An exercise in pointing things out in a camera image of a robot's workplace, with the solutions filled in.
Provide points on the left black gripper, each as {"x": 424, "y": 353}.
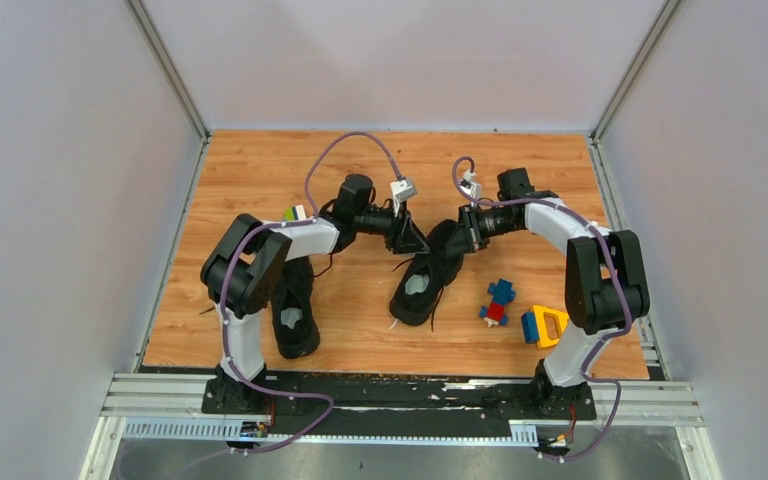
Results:
{"x": 406, "y": 238}

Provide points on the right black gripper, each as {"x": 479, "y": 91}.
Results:
{"x": 467, "y": 237}

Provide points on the black shoe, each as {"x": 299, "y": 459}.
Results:
{"x": 295, "y": 329}
{"x": 420, "y": 289}

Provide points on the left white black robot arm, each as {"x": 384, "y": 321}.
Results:
{"x": 249, "y": 264}

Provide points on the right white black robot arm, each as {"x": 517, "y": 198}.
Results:
{"x": 605, "y": 288}

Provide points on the blue red toy block car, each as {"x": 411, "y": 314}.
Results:
{"x": 502, "y": 295}

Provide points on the green blue white toy blocks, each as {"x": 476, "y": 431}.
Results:
{"x": 295, "y": 213}

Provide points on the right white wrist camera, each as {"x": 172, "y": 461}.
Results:
{"x": 470, "y": 187}

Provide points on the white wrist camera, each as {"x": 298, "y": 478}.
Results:
{"x": 402, "y": 190}
{"x": 470, "y": 187}

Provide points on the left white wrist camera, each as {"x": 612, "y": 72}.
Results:
{"x": 402, "y": 190}

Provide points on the aluminium frame rail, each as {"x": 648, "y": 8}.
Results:
{"x": 655, "y": 403}

